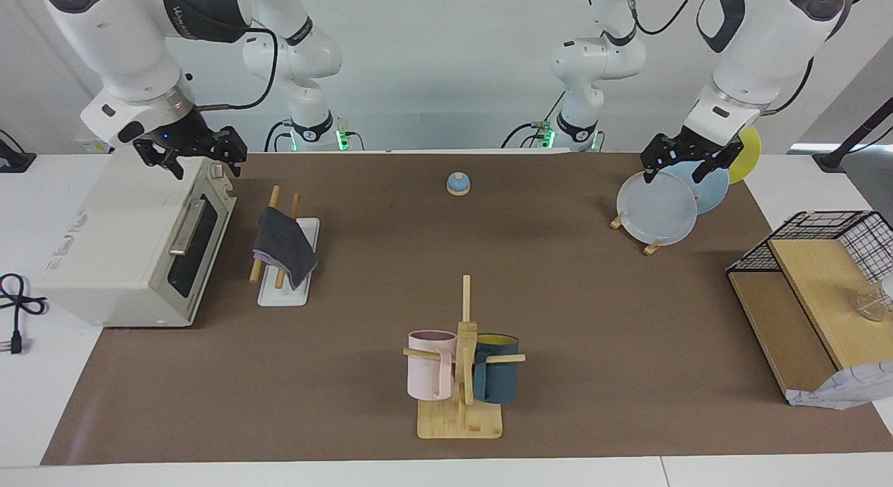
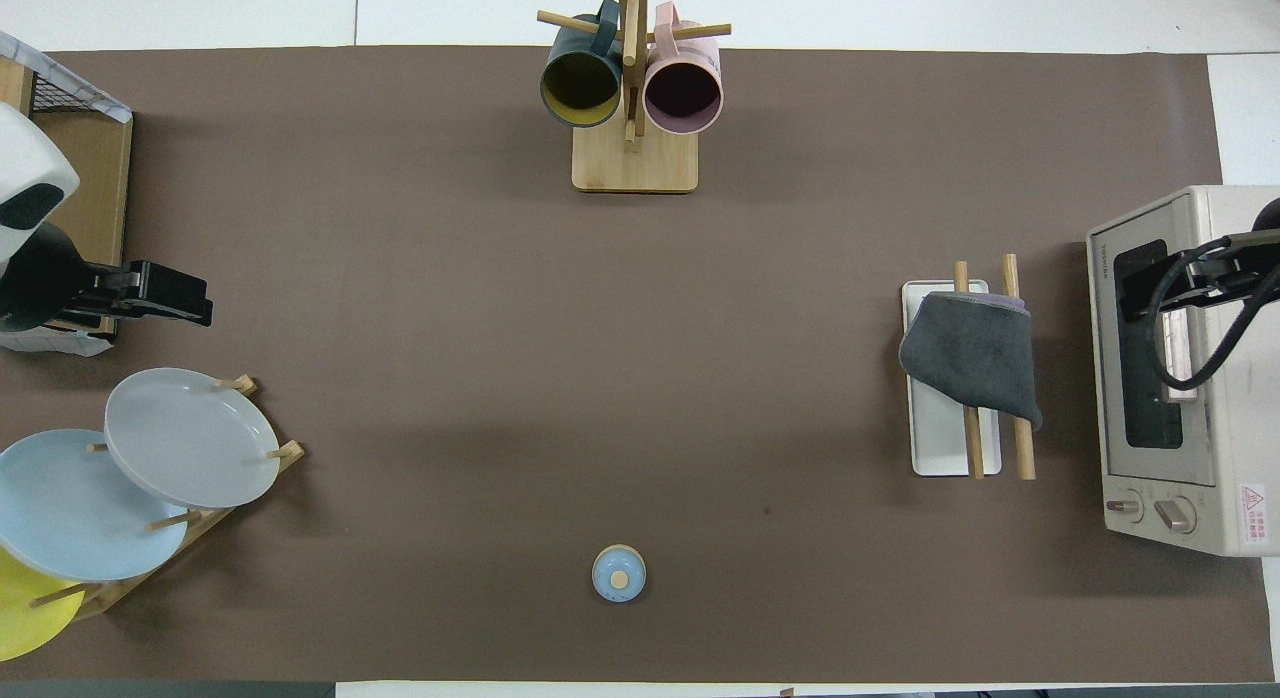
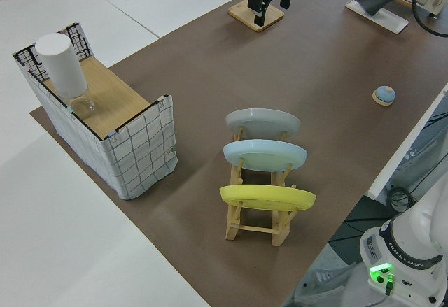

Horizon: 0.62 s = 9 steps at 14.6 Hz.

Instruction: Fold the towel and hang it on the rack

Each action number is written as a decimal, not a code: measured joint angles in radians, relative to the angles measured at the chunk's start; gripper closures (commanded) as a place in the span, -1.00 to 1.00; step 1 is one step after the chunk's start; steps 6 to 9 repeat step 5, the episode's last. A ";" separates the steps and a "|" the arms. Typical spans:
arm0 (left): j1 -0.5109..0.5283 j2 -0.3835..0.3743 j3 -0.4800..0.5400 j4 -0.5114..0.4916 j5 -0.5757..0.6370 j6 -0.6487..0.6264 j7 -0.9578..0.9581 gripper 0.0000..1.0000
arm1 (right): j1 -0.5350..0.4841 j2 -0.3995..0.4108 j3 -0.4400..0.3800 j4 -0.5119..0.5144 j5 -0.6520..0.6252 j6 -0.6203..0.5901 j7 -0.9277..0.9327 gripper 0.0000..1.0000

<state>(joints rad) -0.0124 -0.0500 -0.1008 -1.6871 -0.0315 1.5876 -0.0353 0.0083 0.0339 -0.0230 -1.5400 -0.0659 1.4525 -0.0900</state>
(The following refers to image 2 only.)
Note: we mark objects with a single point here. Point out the light blue plate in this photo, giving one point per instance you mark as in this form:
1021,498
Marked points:
70,518

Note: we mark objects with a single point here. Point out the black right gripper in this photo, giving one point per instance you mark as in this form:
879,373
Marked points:
1255,268

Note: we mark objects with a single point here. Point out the white crumpled plastic sheet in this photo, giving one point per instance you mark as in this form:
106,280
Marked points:
60,346

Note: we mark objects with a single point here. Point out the yellow plate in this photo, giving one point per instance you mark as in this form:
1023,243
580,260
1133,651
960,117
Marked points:
25,618

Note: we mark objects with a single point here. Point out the white towel rack wooden rods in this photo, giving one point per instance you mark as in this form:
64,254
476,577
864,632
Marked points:
940,448

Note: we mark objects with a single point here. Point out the pale grey plate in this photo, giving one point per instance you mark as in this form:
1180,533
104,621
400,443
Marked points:
190,438

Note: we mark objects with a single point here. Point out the dark teal mug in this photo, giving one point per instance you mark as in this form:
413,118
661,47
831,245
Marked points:
580,83

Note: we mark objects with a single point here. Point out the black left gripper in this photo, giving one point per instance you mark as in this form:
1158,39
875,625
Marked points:
45,283

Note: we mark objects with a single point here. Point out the wooden plate rack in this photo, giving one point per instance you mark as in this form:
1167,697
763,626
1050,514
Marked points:
210,523

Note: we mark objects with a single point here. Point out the purple and grey towel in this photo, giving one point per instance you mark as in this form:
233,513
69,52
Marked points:
975,358

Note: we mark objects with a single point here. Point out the brown table mat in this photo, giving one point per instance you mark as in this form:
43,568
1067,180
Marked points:
600,378

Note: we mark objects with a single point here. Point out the pink mug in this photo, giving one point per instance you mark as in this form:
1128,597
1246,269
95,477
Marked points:
685,88

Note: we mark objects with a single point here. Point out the wooden mug tree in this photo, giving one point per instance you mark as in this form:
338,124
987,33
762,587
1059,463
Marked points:
635,168

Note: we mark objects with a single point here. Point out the small blue bell wooden knob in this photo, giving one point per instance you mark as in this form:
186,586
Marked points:
618,575

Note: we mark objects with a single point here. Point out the white marbled paper sheet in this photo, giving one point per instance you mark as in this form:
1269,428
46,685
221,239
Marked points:
100,100

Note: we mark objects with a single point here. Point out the wooden shelf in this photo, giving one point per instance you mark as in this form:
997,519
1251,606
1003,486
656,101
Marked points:
95,178

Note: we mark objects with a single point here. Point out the cream toaster oven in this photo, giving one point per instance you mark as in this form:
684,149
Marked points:
1240,428

